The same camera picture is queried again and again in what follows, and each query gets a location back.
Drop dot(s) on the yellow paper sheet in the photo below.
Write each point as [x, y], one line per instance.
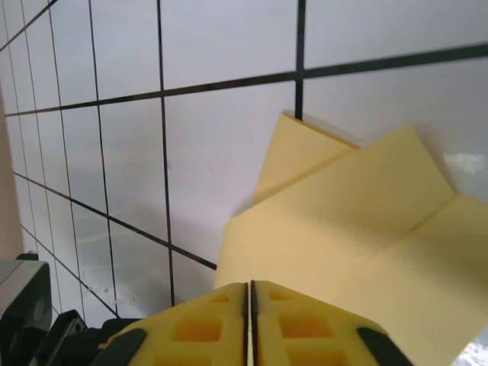
[343, 228]

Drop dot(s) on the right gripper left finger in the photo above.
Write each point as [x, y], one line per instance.
[190, 335]

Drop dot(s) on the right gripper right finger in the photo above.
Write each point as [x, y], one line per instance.
[305, 335]

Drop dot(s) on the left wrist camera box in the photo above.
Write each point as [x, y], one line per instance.
[19, 297]

